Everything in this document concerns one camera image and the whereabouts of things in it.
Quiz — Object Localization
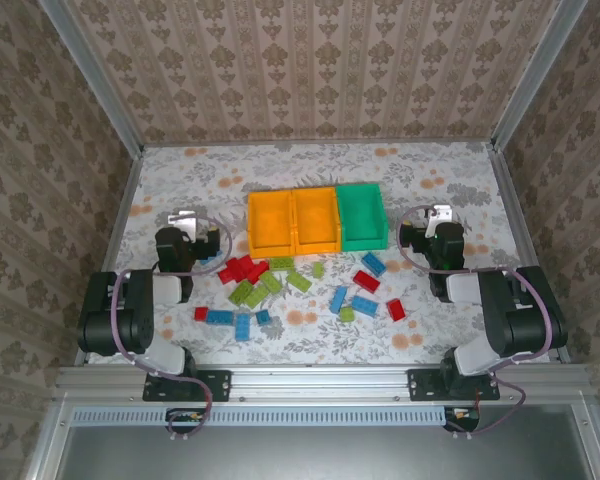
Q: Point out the green plastic bin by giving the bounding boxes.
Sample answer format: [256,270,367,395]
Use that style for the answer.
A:
[335,182,389,253]

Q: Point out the orange plastic bin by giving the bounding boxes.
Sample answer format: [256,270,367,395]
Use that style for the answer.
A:
[247,189,297,260]
[290,186,343,256]

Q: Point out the floral patterned table cover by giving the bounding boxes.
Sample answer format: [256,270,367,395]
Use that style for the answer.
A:
[87,142,566,366]

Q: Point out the black connector box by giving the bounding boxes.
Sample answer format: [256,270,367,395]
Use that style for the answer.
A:
[443,405,481,434]
[165,407,206,435]

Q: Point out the grey metal panel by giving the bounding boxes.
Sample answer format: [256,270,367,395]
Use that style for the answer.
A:
[54,405,600,480]

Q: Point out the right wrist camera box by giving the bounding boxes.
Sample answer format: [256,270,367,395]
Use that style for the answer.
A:
[428,203,454,236]

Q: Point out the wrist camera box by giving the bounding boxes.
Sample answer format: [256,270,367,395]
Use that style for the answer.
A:
[428,203,454,236]
[166,209,197,240]

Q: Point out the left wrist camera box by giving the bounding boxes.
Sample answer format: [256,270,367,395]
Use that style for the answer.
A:
[166,209,197,240]

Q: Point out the aluminium table side rail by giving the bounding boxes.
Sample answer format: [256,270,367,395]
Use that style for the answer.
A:
[73,147,146,366]
[485,142,572,364]

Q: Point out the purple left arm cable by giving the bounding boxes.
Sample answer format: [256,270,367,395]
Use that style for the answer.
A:
[110,214,234,444]

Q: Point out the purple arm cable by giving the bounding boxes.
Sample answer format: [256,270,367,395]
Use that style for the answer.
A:
[397,203,554,441]
[110,214,234,444]

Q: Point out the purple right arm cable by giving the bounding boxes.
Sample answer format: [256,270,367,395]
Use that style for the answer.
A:
[397,203,554,441]

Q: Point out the aluminium table back rail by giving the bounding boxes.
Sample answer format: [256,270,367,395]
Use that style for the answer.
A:
[142,140,491,149]

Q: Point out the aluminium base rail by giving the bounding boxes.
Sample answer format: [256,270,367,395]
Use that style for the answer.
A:
[54,363,589,401]

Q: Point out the slotted grey cable duct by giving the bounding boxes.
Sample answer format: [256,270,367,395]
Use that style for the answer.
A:
[72,405,449,427]

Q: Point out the aluminium frame post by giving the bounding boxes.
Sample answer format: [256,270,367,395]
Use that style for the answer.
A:
[488,0,590,152]
[36,0,146,156]

